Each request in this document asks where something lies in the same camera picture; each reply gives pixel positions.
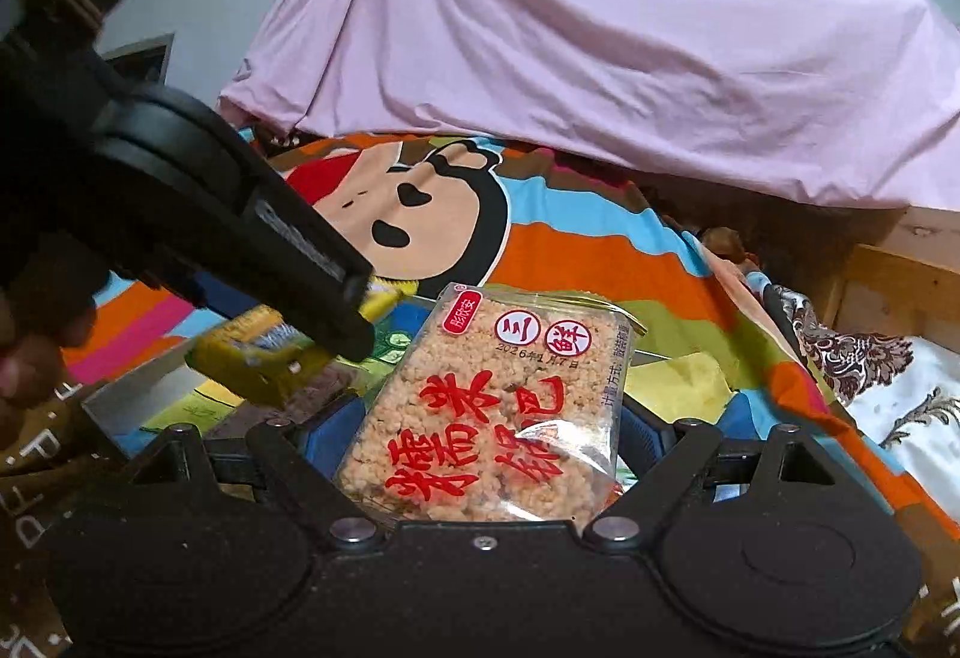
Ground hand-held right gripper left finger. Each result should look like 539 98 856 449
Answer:
124 394 383 546

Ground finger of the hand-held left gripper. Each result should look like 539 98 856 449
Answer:
187 124 377 364

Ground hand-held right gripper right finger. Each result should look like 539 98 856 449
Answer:
586 397 845 546

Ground yellow green rice bar packet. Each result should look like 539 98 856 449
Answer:
184 275 418 408

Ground clear rice cracker packet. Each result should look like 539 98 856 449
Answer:
332 281 647 525

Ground silver tin tray with drawing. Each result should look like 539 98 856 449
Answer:
81 287 760 450

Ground person's left hand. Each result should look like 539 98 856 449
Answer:
0 238 102 438

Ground dark window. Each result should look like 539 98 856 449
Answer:
101 32 178 87

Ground printed cartoon monkey blanket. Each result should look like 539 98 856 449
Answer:
0 129 960 658

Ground pink bed sheet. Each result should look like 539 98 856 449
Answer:
217 0 960 211

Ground wooden bed frame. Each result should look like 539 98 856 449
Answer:
817 204 960 345

